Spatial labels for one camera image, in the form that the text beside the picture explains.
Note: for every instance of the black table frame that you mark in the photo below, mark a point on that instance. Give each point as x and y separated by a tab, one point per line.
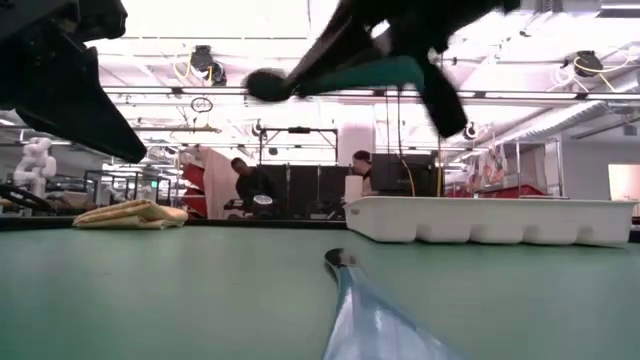
225	223

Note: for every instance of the silver ventilation duct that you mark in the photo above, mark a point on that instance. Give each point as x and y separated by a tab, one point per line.
575	115

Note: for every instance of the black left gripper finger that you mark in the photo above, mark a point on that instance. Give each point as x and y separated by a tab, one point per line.
100	115

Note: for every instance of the white panel rack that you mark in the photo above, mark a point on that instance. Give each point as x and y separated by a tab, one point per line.
537	165

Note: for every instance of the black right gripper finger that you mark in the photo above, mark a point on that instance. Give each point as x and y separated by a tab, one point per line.
447	100
335	45

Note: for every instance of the yellow folded cloth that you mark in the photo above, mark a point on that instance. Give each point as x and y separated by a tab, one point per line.
130	215

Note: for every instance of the person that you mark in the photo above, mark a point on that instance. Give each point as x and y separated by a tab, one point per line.
362	160
250	182

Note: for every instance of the black gantry frame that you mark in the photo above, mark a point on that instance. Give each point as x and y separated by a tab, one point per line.
299	130

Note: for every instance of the green table mat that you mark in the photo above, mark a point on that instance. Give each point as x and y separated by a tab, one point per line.
100	300

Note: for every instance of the white paper roll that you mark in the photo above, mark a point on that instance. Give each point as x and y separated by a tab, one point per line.
353	189

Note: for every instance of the pale pink sheet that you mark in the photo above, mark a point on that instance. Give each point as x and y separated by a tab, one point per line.
220	185

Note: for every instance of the white cutlery tray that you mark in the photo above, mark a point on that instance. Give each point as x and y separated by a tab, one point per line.
475	220

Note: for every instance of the colourful hanging bags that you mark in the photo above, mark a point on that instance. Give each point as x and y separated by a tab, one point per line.
492	165

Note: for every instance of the black monitor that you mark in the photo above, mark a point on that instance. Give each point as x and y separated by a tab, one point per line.
400	175

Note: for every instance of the black partition panels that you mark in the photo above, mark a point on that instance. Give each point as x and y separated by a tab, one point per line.
310	187

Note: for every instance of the ceiling light strip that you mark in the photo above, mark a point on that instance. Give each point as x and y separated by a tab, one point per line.
210	91

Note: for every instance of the red storage bins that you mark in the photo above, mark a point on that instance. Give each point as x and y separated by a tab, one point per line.
192	175

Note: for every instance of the round white-faced lamp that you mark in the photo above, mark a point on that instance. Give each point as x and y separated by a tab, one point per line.
262	200

